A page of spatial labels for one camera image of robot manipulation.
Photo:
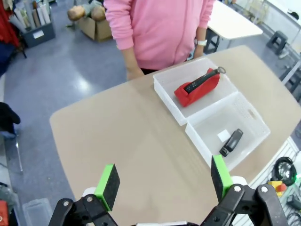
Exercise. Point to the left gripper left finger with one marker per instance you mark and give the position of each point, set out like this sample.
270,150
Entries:
110,188

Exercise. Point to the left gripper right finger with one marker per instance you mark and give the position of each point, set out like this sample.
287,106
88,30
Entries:
219,179

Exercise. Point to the black stapler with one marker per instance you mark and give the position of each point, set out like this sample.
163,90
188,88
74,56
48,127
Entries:
231,142

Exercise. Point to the red zip pencil case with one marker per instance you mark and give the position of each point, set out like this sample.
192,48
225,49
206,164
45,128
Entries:
200,93

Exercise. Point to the person's left forearm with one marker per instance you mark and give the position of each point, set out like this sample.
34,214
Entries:
201,33

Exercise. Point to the person's right forearm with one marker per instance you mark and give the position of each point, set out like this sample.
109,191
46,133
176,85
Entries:
130,57

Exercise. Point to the person's right hand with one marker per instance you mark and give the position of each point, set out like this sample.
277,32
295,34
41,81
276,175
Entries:
133,73

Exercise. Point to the person's left hand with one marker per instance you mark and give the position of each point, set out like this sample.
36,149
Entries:
198,51

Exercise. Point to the white perforated plastic basket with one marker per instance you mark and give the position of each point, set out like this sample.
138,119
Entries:
202,141
169,94

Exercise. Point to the white paper label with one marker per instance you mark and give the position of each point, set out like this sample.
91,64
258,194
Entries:
223,136

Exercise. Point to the yellow emergency stop button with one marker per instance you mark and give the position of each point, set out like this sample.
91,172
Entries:
277,186

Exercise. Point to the black power adapter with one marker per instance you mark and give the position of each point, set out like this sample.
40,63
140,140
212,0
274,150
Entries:
294,201

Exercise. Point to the clear plastic box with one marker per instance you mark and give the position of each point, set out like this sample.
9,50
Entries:
36,212

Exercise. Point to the metal chair leg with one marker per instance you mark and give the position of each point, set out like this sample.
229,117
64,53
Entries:
19,153

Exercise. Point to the black jacket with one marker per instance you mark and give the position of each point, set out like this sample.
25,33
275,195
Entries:
8,116

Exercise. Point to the silver wristwatch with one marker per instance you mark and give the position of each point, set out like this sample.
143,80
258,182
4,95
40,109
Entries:
202,42

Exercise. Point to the white table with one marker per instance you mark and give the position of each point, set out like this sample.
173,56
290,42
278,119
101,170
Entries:
232,26

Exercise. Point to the cardboard box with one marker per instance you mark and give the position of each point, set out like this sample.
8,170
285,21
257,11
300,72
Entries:
96,30

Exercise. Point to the person in pink hoodie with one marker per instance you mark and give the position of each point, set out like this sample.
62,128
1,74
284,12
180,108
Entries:
160,30

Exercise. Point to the blue denim garment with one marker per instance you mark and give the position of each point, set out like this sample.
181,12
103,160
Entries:
5,58

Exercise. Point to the grey storage bin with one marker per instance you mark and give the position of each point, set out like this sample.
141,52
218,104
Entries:
40,35

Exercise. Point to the brown paper roll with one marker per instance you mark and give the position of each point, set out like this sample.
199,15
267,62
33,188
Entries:
35,20

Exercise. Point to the white paper roll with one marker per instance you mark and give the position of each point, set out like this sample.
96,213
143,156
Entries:
44,13

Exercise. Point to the grey paper roll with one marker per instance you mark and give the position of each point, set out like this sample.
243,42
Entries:
18,24

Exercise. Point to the red dress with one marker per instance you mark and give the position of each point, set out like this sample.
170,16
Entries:
8,21

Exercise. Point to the slotted aluminium base plate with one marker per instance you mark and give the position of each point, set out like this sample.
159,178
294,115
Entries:
268,207

